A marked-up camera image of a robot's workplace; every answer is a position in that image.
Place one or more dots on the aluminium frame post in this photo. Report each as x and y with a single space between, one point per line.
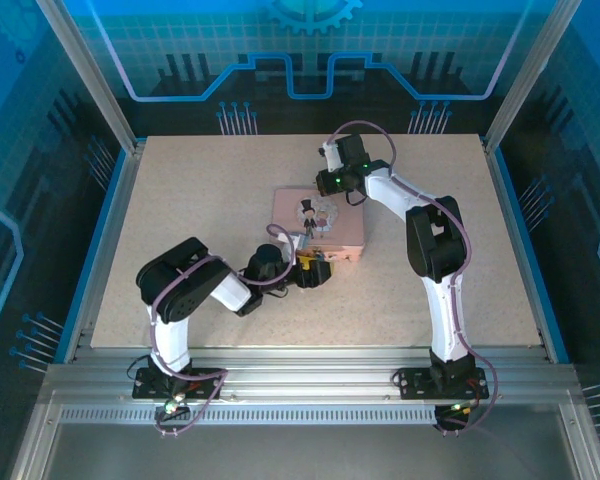
87 75
530 75

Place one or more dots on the aluminium side rail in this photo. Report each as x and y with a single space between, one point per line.
504 200
121 200

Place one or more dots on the pink tin box with cartoon couple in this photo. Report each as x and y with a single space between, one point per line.
345 225

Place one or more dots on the grey metal tray panel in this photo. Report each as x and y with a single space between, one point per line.
305 450

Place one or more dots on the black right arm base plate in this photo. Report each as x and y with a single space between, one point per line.
412 382

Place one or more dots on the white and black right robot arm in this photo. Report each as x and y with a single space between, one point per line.
442 320

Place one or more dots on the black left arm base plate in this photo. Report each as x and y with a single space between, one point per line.
205 385

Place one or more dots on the blue edge strip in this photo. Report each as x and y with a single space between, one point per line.
111 200
516 200

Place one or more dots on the aluminium cross beam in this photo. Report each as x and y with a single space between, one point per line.
305 370

